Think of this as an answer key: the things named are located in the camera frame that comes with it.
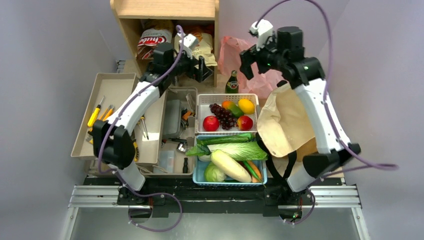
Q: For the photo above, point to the dark purple grapes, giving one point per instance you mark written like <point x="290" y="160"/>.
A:
<point x="225" y="117"/>

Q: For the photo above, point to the Chubs snack bag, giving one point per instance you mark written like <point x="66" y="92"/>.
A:
<point x="156" y="31"/>

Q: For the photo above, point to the green napa cabbage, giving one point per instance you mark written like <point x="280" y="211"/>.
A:
<point x="241" y="151"/>

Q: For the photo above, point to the small black screwdriver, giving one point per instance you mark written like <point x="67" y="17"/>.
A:
<point x="185" y="167"/>

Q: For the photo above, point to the orange hex key set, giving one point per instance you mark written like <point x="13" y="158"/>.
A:
<point x="186" y="114"/>

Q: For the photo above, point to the blue perforated basket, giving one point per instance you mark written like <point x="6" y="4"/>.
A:
<point x="201" y="162"/>

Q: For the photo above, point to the green cucumber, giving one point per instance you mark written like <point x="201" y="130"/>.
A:
<point x="224" y="139"/>

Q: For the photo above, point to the black yellow screwdriver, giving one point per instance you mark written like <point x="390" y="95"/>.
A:
<point x="143" y="127"/>

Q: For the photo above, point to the clear small parts box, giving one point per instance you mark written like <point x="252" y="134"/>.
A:
<point x="167" y="160"/>

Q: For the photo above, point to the yellow lemon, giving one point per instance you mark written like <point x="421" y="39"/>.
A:
<point x="247" y="106"/>

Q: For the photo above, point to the green glass bottle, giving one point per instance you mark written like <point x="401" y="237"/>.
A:
<point x="232" y="85"/>

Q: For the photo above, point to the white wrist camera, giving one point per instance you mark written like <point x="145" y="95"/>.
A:
<point x="189" y="43"/>
<point x="263" y="30"/>

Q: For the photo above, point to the white perforated basket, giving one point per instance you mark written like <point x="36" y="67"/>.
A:
<point x="203" y="110"/>

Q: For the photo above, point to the red yellow apple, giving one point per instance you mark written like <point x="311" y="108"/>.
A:
<point x="244" y="123"/>

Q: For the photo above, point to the beige toolbox tray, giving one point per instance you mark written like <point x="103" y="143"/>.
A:
<point x="114" y="89"/>

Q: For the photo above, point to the orange utility knife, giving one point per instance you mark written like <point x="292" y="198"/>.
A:
<point x="103" y="116"/>

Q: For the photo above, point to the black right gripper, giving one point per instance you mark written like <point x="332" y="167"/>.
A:
<point x="251" y="57"/>

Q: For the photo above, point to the green leafy vegetable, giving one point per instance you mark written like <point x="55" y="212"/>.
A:
<point x="198" y="150"/>

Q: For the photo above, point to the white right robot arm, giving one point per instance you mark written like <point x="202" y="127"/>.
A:
<point x="283" y="51"/>

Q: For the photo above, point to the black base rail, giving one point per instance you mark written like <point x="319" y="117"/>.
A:
<point x="161" y="197"/>

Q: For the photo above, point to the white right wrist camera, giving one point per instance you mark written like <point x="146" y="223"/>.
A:
<point x="263" y="30"/>

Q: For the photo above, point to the pink plastic grocery bag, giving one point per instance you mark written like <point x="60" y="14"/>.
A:
<point x="229" y="59"/>

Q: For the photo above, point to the white daikon radish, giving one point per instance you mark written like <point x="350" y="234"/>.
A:
<point x="230" y="167"/>

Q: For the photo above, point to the beige toolbox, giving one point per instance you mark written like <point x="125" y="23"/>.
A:
<point x="187" y="96"/>

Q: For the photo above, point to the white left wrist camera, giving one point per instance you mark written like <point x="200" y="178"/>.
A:
<point x="189" y="43"/>

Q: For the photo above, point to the grey plastic case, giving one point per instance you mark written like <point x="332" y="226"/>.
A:
<point x="172" y="119"/>

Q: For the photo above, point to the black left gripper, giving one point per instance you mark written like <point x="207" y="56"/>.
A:
<point x="202" y="72"/>

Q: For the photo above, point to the long green bean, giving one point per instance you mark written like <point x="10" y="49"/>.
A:
<point x="246" y="165"/>

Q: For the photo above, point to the cream chips bag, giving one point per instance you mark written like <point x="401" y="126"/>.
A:
<point x="205" y="46"/>

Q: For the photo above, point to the brown Trader Joe's bag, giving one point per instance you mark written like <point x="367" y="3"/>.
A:
<point x="300" y="120"/>

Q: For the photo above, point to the orange green mango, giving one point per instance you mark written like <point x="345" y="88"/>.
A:
<point x="233" y="108"/>

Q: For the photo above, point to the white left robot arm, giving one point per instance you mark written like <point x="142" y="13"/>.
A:
<point x="112" y="142"/>

